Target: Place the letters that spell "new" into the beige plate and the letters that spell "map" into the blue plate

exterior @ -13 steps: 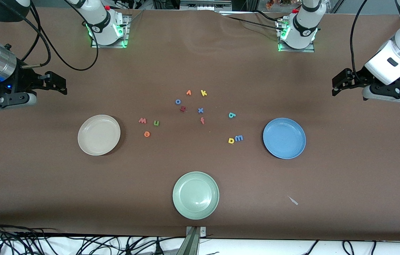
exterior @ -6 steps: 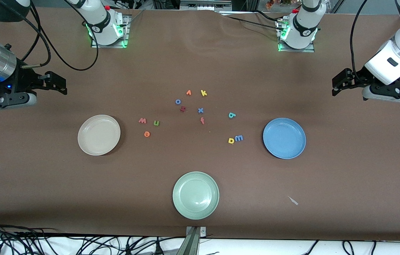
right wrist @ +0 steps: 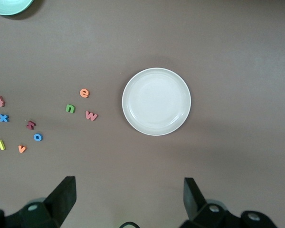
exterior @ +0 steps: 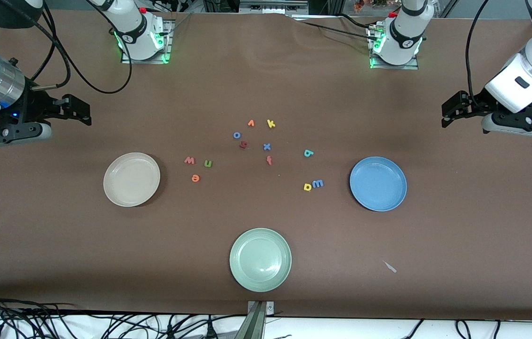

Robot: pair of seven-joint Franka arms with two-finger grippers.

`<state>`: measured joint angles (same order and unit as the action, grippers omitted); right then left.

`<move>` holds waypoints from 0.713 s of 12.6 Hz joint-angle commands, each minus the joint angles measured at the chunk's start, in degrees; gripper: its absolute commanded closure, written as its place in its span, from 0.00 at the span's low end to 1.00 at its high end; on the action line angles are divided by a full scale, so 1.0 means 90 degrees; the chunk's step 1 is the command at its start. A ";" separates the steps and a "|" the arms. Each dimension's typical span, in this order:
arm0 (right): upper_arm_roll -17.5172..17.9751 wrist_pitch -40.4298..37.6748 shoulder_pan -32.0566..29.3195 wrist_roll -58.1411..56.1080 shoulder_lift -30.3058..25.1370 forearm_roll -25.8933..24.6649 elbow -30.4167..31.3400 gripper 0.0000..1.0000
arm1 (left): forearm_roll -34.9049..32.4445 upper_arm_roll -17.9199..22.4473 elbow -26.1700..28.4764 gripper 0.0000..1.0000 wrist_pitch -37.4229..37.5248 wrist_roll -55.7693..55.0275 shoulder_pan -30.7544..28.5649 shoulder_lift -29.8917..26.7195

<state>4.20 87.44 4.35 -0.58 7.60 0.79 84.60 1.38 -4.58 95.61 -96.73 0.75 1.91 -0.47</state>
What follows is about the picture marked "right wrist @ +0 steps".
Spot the pink foam letter w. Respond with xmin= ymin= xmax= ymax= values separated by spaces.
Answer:
xmin=85 ymin=110 xmax=98 ymax=122

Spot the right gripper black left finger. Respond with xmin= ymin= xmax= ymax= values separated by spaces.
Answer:
xmin=0 ymin=176 xmax=77 ymax=228

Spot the beige round plate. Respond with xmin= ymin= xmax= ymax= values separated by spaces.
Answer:
xmin=122 ymin=67 xmax=192 ymax=136

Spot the brown table cover sheet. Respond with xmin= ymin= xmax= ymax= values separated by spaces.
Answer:
xmin=0 ymin=0 xmax=285 ymax=228

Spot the pale green round plate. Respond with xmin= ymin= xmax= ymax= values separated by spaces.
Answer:
xmin=0 ymin=0 xmax=35 ymax=16

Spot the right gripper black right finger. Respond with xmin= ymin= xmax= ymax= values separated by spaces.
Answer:
xmin=180 ymin=177 xmax=278 ymax=228

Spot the long black looping cable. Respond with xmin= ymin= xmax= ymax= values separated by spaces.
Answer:
xmin=119 ymin=221 xmax=140 ymax=228

